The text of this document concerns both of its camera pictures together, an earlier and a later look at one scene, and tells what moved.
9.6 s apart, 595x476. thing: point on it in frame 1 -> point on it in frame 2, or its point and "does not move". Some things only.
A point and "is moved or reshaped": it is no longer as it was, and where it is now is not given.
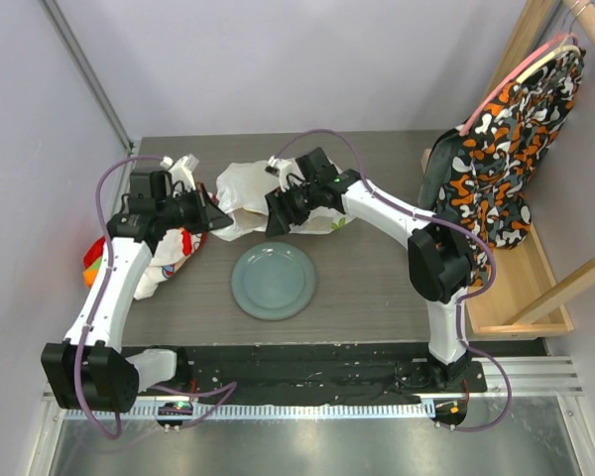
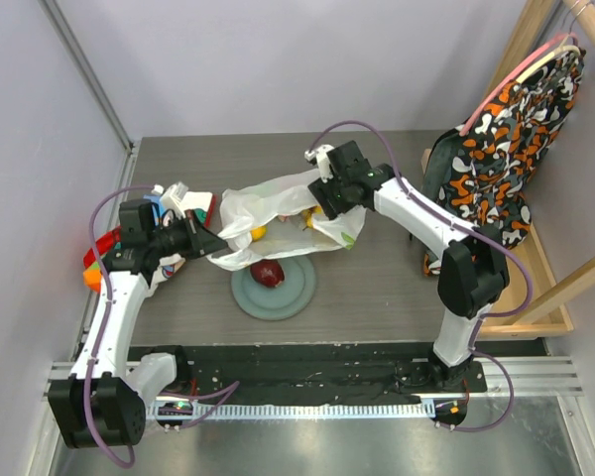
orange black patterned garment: [484, 176] does not move
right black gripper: [278, 212] -> [325, 199]
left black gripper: [208, 214] -> [203, 242]
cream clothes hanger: [562, 49] does not move
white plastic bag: [243, 186] is moved or reshaped
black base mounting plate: [319, 375] does not move
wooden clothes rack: [518, 295] does not move
